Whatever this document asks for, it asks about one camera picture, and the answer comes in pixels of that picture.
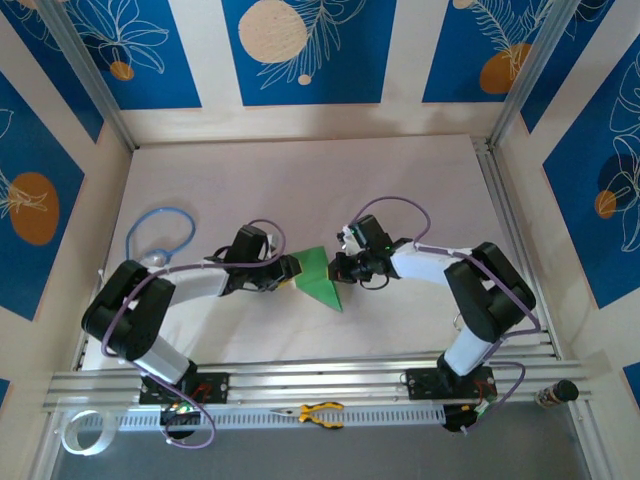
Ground clear adhesive tape roll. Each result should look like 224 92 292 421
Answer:
62 409 117 457

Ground white slotted cable duct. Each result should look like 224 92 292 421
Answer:
79 404 446 431

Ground yellow and black pliers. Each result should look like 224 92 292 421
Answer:
269 401 346 430

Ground aluminium side rail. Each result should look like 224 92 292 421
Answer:
472 137 561 359

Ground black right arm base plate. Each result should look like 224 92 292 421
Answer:
405 367 496 401

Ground black cable connector block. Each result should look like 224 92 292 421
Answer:
159 402 202 441
444 399 496 434

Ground small bottle with black cap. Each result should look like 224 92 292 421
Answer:
535 379 580 409

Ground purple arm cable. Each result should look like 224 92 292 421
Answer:
349 196 544 437
101 218 287 449

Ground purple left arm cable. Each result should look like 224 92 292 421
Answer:
101 218 287 449

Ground aluminium frame post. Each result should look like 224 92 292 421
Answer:
487 0 616 146
37 0 139 151

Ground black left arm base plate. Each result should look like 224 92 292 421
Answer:
138 372 231 406

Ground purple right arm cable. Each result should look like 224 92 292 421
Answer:
349 196 544 437

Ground blue tube stethoscope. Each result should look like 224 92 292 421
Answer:
124 204 197 269

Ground aluminium mounting rail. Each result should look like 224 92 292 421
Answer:
42 352 594 414

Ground green paper sheet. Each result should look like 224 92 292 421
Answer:
289 245 345 314

